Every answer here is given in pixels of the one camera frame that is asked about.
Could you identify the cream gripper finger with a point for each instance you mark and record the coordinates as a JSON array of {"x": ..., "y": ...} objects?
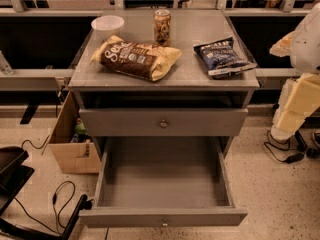
[
  {"x": 298, "y": 100},
  {"x": 282, "y": 47}
]

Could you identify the orange patterned drink can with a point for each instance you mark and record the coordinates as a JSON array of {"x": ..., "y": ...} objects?
[{"x": 162, "y": 20}]

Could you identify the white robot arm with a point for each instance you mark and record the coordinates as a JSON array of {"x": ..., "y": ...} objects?
[{"x": 305, "y": 44}]

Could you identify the grey drawer cabinet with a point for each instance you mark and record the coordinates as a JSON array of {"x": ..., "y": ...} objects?
[{"x": 137, "y": 89}]

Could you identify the open grey middle drawer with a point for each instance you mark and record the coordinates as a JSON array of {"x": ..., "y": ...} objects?
[{"x": 163, "y": 181}]

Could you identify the closed grey upper drawer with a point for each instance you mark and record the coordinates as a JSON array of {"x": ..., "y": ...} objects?
[{"x": 163, "y": 122}]

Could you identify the black desk leg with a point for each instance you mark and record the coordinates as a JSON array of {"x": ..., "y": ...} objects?
[{"x": 302, "y": 146}]

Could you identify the blue snack bag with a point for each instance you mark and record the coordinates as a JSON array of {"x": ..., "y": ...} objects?
[{"x": 221, "y": 59}]

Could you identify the brown yellow chip bag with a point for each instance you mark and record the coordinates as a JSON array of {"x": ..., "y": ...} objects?
[{"x": 144, "y": 61}]

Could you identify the green bottle in box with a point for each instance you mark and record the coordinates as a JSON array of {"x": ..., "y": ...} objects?
[{"x": 79, "y": 128}]

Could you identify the cardboard box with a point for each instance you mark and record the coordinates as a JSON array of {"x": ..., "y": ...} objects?
[{"x": 73, "y": 156}]

